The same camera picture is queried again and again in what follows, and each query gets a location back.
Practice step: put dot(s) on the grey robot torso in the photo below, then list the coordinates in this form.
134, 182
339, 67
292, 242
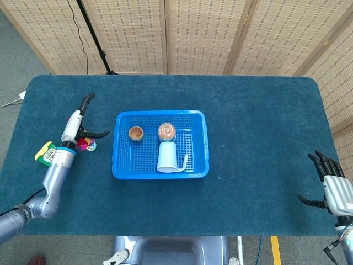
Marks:
171, 248

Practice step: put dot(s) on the bamboo folding screen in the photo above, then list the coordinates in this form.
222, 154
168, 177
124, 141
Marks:
204, 36

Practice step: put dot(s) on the colourful feather shuttlecock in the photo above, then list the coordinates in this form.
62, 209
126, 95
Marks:
89, 146

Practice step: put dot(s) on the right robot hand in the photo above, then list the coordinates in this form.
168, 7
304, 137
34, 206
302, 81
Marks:
339, 193

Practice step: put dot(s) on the small painted terracotta pot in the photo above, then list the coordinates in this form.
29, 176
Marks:
136, 132

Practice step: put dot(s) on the red shoe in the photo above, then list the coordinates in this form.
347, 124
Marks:
37, 260

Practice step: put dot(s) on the clear jar with orange contents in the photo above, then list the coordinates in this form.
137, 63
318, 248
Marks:
166, 131

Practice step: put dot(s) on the black tripod stand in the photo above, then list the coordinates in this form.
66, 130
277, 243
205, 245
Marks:
95, 41

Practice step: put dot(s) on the white power adapter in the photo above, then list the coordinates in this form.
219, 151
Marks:
22, 95

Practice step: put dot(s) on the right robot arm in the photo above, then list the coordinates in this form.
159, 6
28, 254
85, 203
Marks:
348, 248

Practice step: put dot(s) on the green box with yellow lid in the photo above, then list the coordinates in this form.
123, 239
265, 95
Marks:
45, 154

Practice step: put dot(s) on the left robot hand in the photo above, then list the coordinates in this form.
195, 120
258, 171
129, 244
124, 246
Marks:
71, 127

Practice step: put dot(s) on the blue plastic mesh basket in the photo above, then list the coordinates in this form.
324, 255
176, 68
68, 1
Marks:
198, 143

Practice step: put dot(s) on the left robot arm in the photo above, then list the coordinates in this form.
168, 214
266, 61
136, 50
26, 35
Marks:
55, 171

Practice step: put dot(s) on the teal carpet table cover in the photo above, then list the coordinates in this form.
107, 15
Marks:
248, 124

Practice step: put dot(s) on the yellow floor tape strip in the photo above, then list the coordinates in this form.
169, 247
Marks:
275, 251

